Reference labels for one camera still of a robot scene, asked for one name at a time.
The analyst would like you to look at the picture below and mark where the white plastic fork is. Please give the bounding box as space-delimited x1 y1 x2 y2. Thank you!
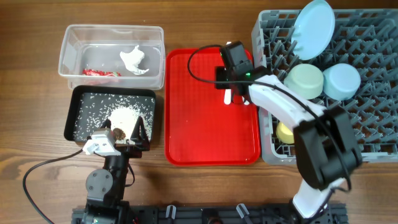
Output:
223 41 233 105

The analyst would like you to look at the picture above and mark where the pile of white rice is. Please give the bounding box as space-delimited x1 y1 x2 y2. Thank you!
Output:
109 107 139 137

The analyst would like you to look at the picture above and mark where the white plastic spoon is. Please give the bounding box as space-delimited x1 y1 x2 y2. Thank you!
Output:
242 97 250 105

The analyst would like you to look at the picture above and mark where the red snack wrapper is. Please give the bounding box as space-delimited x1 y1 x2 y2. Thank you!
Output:
82 69 121 77

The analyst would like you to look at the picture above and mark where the light green bowl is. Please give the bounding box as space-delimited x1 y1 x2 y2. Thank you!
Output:
284 64 324 100

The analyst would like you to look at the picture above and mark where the yellow cup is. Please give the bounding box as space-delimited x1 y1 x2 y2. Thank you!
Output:
276 122 294 144

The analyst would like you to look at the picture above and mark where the white napkin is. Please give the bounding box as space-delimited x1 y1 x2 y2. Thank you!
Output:
119 45 149 75

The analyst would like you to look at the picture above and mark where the light blue plate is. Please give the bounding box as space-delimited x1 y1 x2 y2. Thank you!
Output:
291 0 335 60

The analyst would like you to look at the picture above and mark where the light blue bowl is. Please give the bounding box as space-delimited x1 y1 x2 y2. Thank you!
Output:
323 63 361 101

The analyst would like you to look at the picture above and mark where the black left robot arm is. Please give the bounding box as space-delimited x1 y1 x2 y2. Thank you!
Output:
74 117 150 224

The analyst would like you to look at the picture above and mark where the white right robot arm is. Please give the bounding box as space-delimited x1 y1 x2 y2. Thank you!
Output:
215 62 363 223

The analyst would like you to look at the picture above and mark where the black food waste tray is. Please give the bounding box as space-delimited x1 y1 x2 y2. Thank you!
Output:
64 85 156 144

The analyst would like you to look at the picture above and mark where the clear plastic waste bin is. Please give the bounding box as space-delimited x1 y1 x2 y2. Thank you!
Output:
58 24 165 90

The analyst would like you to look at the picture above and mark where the grey dishwasher rack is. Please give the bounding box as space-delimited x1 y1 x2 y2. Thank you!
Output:
251 9 397 163

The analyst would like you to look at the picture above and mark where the red serving tray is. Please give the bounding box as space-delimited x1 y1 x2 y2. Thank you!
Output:
164 48 261 166

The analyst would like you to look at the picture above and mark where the black left camera cable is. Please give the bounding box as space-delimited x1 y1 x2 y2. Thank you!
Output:
22 149 85 224

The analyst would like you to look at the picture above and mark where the black camera cable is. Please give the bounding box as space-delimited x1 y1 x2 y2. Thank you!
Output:
187 44 352 194
22 149 85 224

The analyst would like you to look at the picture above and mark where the black right camera cable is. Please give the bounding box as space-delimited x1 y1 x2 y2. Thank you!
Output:
187 44 352 194

